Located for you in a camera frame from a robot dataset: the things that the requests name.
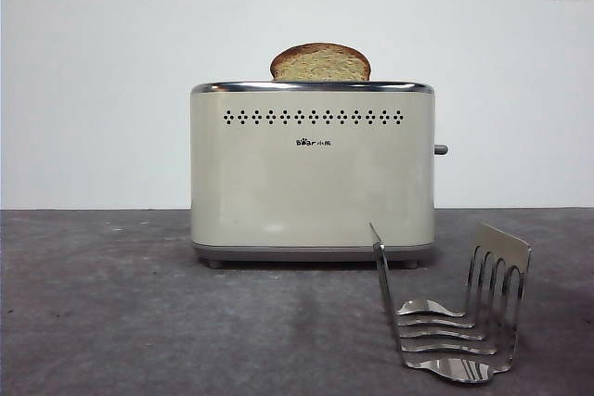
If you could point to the brown crusted bread slice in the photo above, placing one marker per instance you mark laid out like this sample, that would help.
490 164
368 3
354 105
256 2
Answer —
320 64

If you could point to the grey toaster lever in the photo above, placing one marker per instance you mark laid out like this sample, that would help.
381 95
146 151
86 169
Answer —
441 149

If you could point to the cream two-slot toaster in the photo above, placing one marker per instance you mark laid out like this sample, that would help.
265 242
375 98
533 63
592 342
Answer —
278 182

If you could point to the shiny steel toast rack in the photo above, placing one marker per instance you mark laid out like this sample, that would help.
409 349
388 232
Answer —
504 257

